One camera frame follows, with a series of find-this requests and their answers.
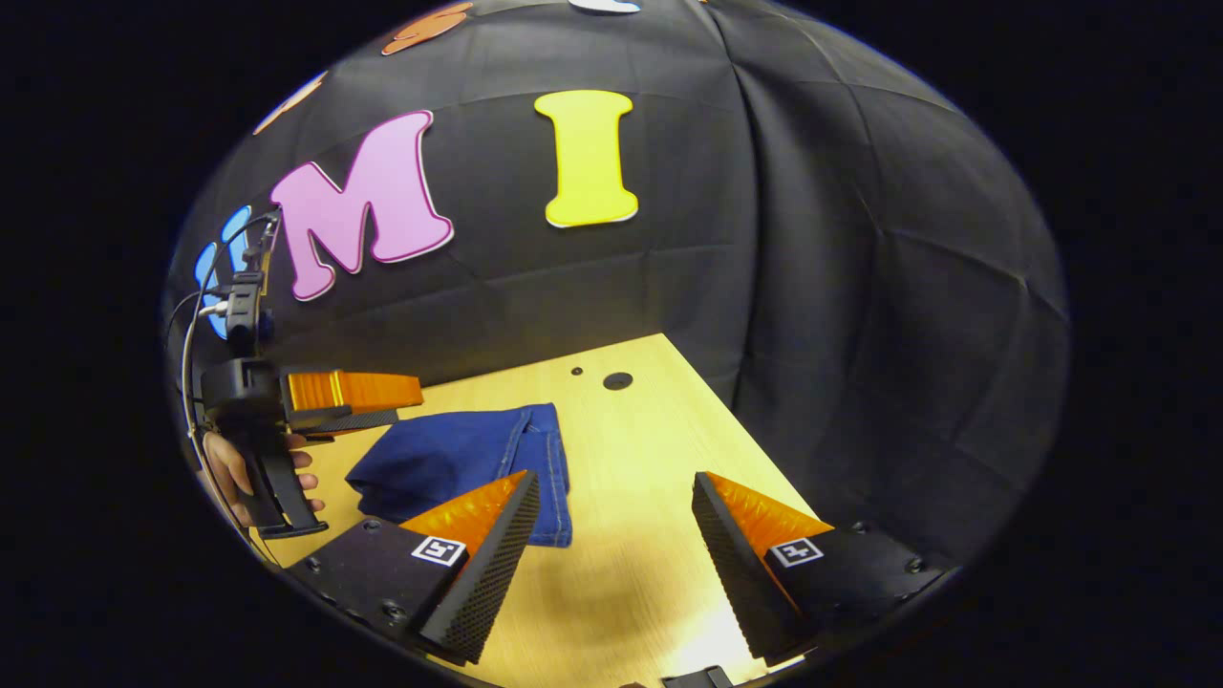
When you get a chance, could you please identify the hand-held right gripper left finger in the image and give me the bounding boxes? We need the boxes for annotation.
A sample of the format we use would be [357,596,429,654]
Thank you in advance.
[285,469,543,668]

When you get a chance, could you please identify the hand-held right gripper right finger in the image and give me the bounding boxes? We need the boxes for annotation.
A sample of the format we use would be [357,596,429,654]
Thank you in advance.
[690,470,958,668]

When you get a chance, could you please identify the blue jeans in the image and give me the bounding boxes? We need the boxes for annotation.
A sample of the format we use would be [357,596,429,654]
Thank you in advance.
[345,402,574,549]

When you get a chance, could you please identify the black backdrop cloth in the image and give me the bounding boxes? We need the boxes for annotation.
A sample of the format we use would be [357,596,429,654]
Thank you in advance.
[161,0,1071,574]

